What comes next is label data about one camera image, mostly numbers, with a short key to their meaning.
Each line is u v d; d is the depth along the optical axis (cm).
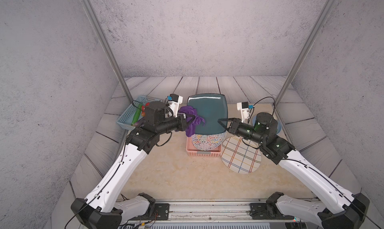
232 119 61
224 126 64
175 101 58
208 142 94
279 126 104
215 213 74
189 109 66
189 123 63
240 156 93
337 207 38
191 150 93
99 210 37
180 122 57
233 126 58
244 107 62
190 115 65
